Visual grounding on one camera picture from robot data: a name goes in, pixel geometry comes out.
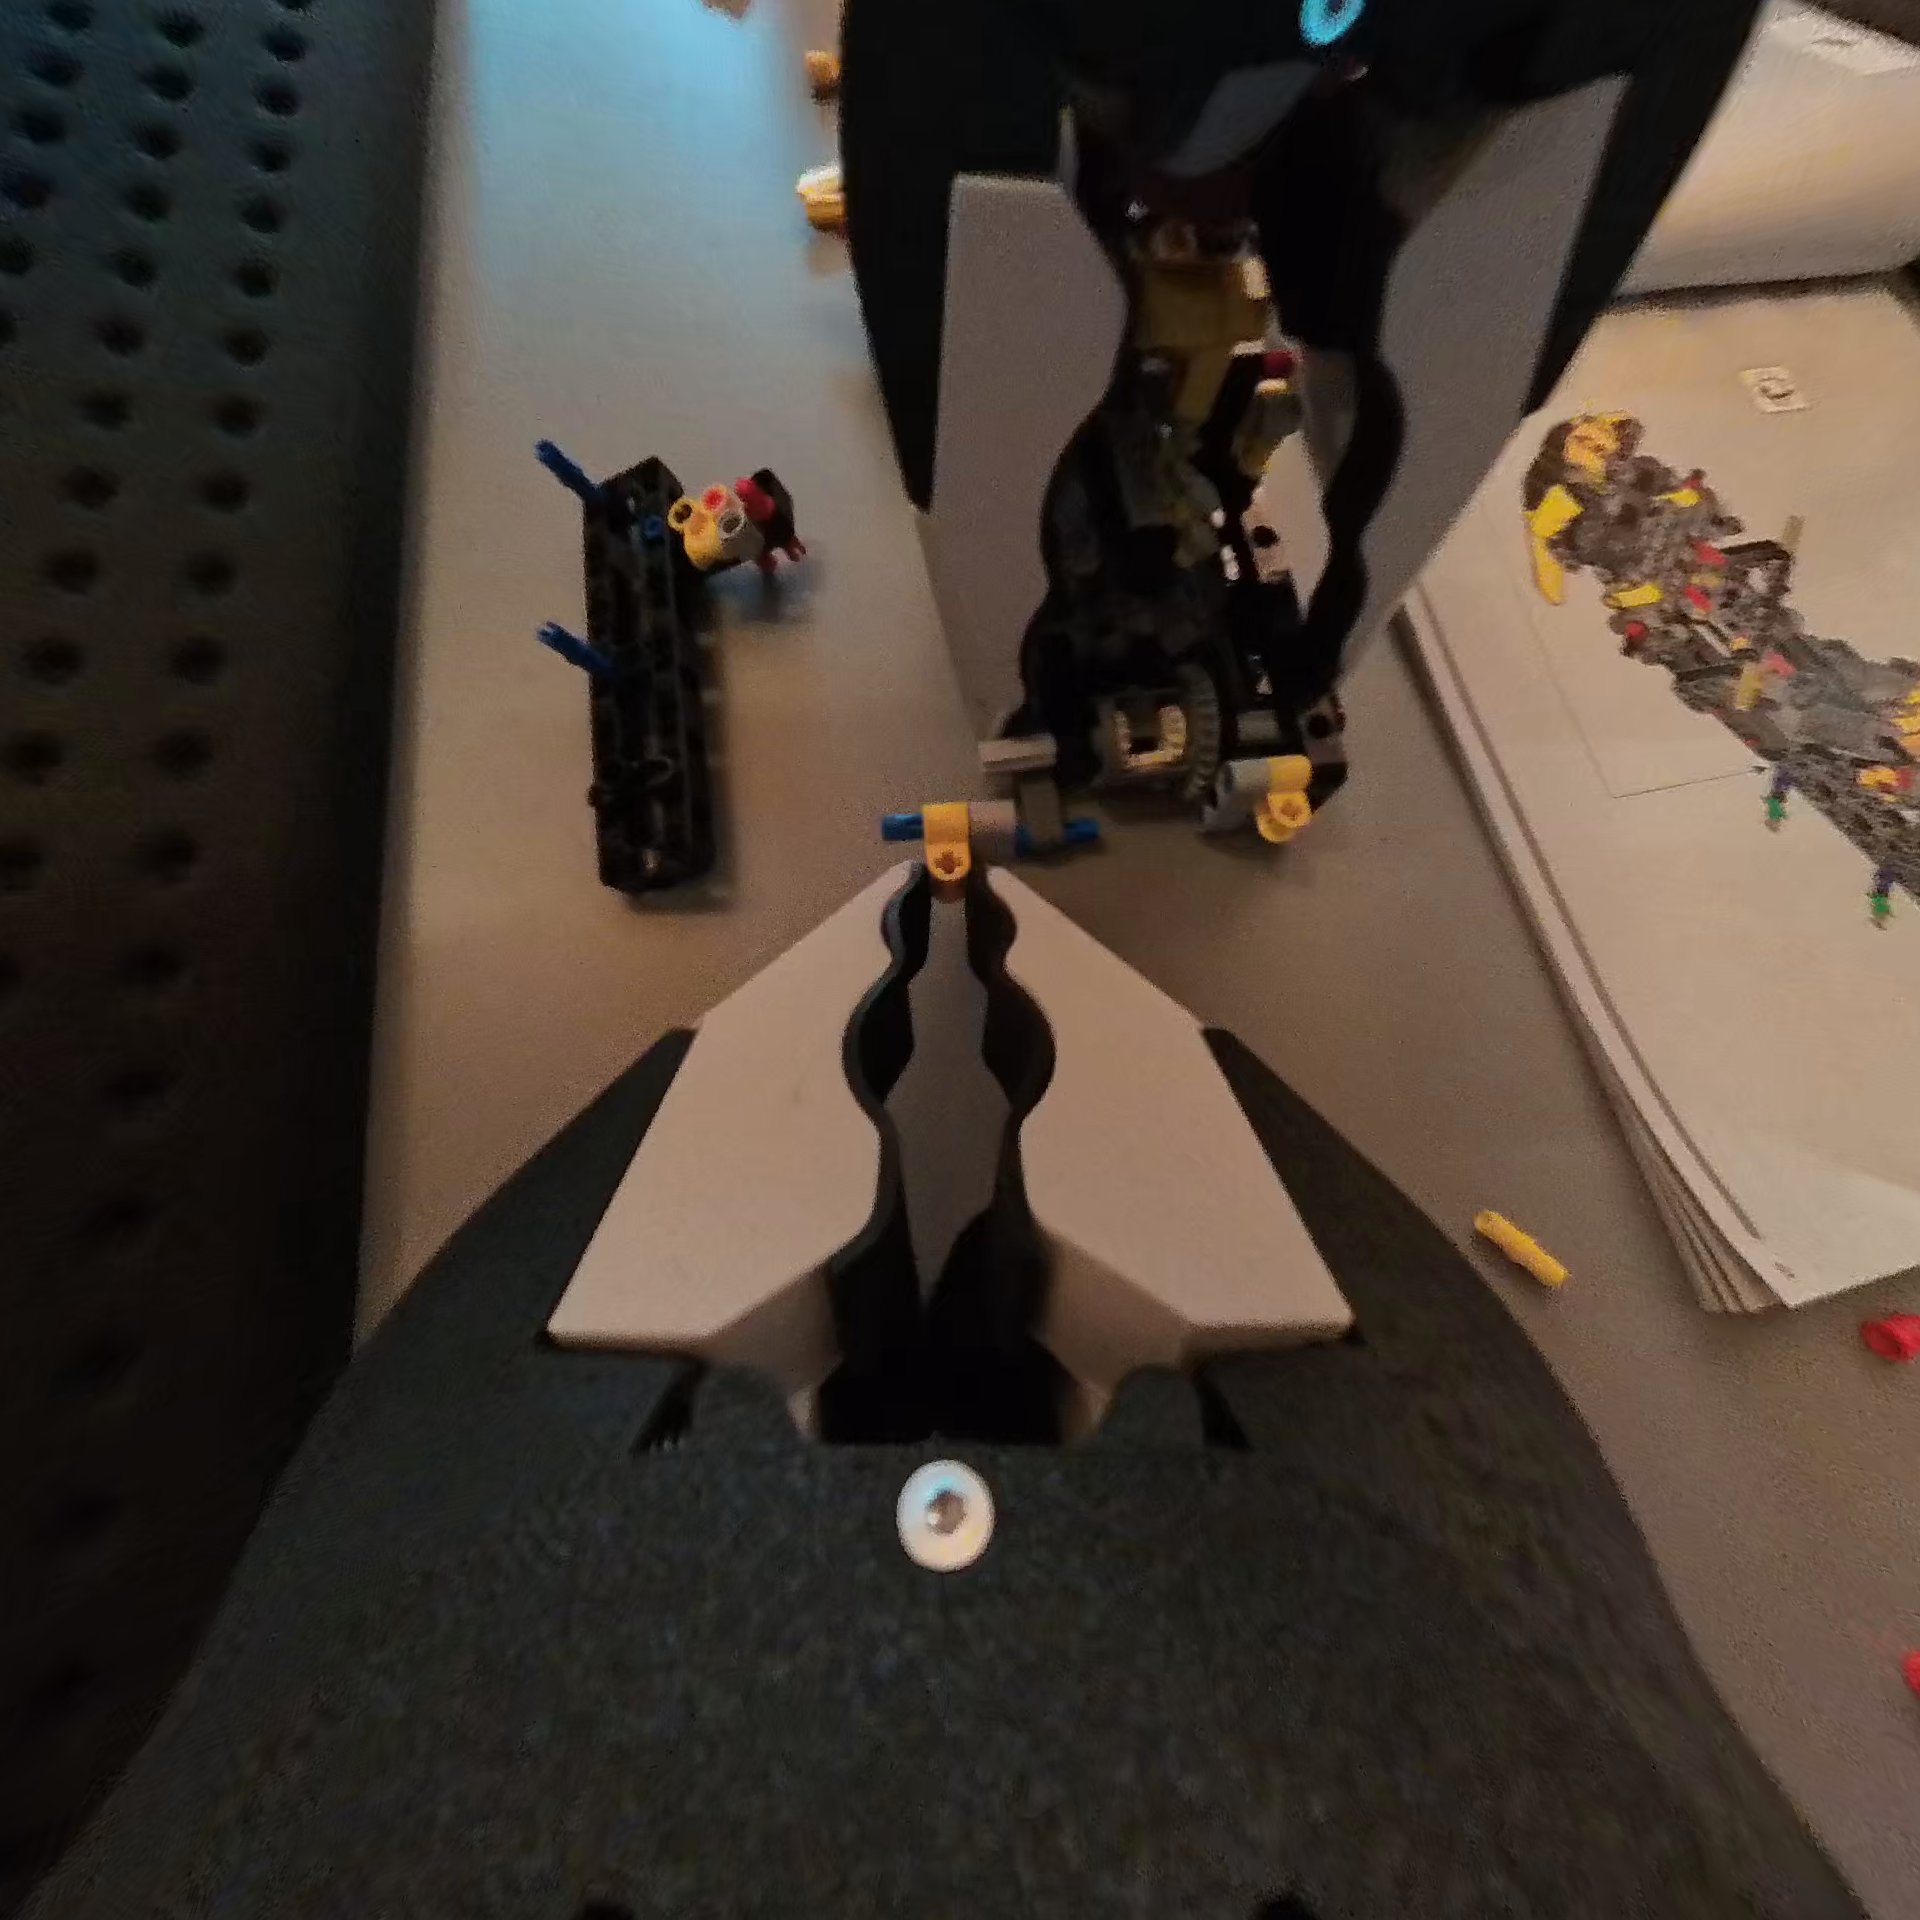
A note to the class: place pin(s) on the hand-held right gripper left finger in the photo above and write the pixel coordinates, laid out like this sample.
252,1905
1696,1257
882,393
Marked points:
721,1185

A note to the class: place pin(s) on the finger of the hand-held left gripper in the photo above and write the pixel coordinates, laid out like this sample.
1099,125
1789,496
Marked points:
1003,375
1471,330

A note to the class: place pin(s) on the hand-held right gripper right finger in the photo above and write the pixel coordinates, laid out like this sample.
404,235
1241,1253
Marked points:
1170,1185

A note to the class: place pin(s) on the black yellow lego car chassis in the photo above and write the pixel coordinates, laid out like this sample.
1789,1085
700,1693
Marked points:
1154,735

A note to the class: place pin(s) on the small yellow grey lego connector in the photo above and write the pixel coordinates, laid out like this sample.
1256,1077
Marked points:
948,840

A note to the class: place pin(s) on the yellow curved lego piece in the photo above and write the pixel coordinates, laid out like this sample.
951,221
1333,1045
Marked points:
820,76

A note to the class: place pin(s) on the yellow thick lego beam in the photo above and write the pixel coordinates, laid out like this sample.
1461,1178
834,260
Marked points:
820,195

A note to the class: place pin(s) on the yellow lego pin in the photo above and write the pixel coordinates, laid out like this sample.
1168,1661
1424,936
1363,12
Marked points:
1519,1243

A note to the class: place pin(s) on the black lego beam blue pins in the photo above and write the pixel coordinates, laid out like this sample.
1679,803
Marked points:
652,720

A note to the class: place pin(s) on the open lego instruction booklet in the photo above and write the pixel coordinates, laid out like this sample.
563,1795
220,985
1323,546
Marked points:
1650,975

